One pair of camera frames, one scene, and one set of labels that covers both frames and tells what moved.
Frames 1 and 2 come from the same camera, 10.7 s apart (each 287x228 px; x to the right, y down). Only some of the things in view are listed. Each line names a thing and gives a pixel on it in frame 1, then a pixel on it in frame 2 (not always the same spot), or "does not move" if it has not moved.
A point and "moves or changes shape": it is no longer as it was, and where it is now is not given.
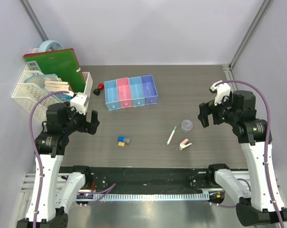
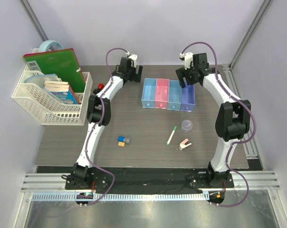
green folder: x=63 y=62 does not move
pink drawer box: x=124 y=92 to x=162 y=93
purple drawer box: x=150 y=90 to x=188 y=98
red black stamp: x=97 y=91 does not move
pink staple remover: x=182 y=145 does not move
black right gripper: x=210 y=108 to x=180 y=74
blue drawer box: x=137 y=91 to x=175 y=93
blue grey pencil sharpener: x=122 y=138 does not move
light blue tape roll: x=45 y=46 does not move
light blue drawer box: x=111 y=95 moves or changes shape
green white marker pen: x=170 y=137 does not move
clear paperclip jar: x=186 y=126 does not move
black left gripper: x=82 y=128 to x=136 y=76
